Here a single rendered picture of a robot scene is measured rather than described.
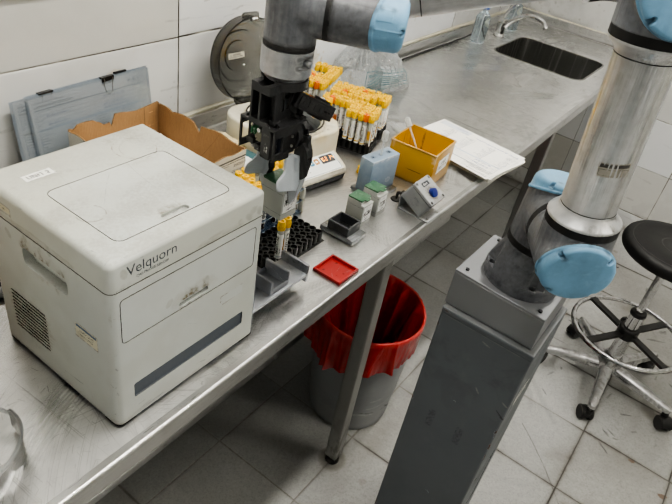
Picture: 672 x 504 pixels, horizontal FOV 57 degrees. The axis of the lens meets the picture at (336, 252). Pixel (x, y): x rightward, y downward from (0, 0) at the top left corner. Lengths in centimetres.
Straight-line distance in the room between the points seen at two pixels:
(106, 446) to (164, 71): 95
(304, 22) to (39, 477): 70
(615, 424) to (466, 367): 129
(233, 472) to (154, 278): 122
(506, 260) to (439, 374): 31
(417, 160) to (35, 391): 103
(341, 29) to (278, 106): 14
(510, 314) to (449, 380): 23
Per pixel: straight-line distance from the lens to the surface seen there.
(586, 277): 104
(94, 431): 99
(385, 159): 152
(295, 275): 118
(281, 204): 102
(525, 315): 121
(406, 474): 164
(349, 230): 135
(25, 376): 107
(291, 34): 88
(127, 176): 94
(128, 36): 152
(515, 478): 220
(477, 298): 124
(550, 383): 255
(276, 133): 91
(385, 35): 87
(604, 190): 99
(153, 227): 83
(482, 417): 138
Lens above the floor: 165
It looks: 36 degrees down
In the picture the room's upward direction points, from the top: 11 degrees clockwise
